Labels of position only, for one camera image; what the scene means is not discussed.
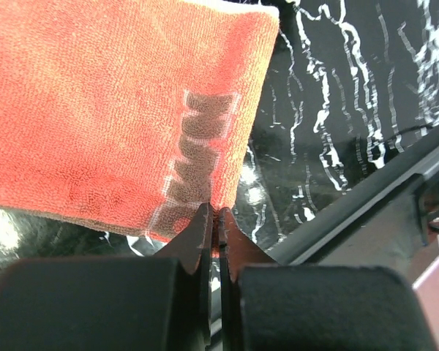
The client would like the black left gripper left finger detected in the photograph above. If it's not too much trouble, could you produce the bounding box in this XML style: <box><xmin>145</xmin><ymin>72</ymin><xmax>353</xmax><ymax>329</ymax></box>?
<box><xmin>0</xmin><ymin>203</ymin><xmax>214</xmax><ymax>350</ymax></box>

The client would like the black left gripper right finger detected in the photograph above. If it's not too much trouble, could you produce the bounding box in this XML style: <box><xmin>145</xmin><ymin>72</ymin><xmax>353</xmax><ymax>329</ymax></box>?
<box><xmin>217</xmin><ymin>208</ymin><xmax>438</xmax><ymax>350</ymax></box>

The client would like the brown towel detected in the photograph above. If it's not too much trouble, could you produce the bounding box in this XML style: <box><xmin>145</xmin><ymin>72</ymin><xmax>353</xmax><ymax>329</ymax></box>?
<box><xmin>0</xmin><ymin>1</ymin><xmax>279</xmax><ymax>242</ymax></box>

